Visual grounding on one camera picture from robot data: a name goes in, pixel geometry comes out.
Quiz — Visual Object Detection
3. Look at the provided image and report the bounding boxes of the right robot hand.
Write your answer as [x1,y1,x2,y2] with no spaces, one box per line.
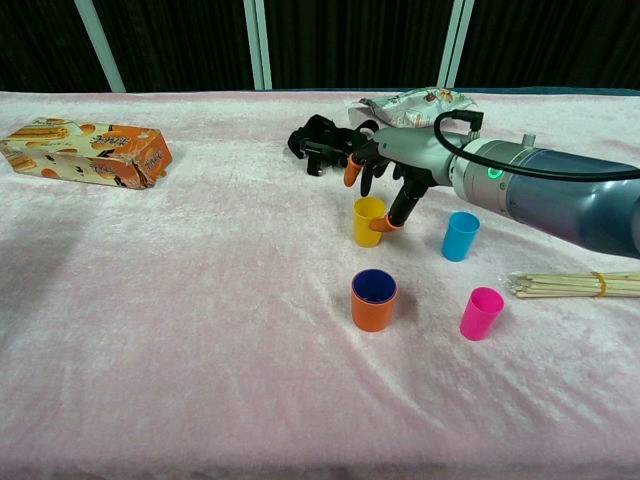
[343,127,457,234]

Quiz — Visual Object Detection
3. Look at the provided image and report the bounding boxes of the yellow plastic cup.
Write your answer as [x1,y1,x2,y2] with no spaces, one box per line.
[352,196,387,249]

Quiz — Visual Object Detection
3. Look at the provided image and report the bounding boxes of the light blue plastic cup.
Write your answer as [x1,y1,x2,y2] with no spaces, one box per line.
[441,211,482,263]

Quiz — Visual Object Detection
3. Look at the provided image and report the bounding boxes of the pink plastic cup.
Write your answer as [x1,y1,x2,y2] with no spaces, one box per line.
[459,286,506,342]

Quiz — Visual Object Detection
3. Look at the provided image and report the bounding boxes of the silver snack bag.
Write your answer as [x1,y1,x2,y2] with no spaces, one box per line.
[348,87,479,130]

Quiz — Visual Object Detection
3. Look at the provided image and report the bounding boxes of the yellow-rimmed bottle cap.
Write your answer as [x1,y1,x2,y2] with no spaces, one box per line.
[350,269,400,333]

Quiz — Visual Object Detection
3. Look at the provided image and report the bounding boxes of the wooden stick bundle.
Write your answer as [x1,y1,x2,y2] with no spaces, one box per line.
[506,270,640,300]

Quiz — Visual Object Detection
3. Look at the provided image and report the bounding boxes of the pink plush cloth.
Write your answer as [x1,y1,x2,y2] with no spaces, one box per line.
[0,89,640,480]

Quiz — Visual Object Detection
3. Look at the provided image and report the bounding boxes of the orange biscuit box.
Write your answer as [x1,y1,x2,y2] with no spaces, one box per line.
[0,116,174,191]

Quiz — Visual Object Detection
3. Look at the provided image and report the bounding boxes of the black strap mount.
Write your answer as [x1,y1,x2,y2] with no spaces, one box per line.
[287,113,380,177]

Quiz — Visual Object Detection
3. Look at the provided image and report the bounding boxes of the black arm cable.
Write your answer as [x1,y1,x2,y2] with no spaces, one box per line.
[433,108,640,180]

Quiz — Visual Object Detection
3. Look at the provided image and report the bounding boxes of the white partition post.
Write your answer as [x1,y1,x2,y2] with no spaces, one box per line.
[436,0,475,90]
[242,0,274,92]
[73,0,127,93]

